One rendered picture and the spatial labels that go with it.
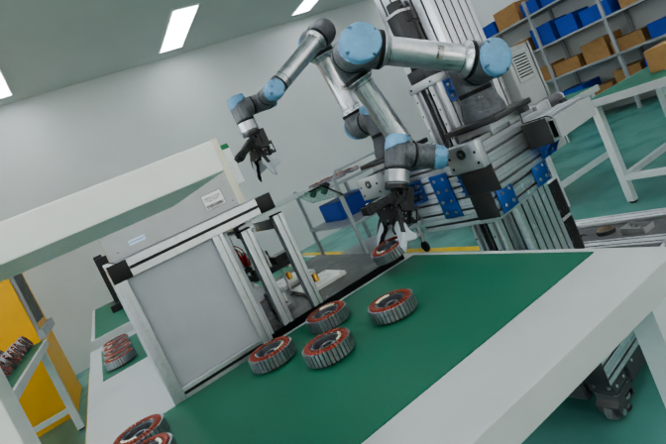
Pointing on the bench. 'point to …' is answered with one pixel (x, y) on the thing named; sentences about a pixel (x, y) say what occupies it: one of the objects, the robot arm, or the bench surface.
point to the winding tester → (177, 215)
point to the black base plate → (364, 269)
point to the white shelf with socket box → (141, 188)
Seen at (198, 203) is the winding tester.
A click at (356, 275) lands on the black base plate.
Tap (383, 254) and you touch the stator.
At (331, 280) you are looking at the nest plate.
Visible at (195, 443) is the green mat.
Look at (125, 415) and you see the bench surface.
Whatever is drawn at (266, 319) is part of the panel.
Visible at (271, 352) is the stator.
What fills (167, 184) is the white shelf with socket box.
